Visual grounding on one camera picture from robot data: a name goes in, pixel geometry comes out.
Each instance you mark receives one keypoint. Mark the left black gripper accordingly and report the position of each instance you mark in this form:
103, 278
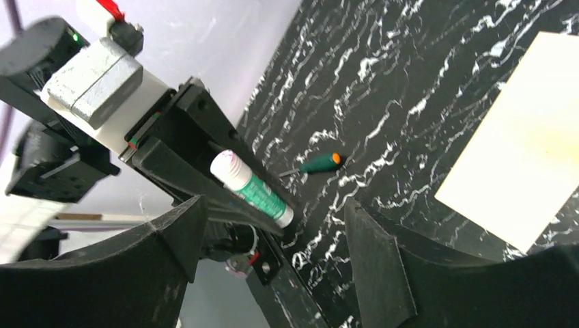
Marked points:
173, 146

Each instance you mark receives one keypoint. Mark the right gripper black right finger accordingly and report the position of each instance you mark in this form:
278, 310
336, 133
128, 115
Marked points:
404, 279

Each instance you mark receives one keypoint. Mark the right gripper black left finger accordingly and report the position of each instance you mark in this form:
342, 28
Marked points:
137, 278

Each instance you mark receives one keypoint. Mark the white green glue stick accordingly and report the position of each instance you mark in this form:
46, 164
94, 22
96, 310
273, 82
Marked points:
238, 177

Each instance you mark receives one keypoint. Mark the cream envelope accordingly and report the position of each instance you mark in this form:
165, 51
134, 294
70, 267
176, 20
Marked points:
521, 165

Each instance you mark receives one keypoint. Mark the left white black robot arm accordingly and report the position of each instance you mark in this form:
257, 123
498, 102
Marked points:
27, 63

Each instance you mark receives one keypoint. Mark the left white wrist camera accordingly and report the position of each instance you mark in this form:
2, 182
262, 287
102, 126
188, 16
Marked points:
104, 91

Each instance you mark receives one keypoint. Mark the green handled screwdriver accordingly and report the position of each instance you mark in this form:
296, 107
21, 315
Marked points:
322, 163

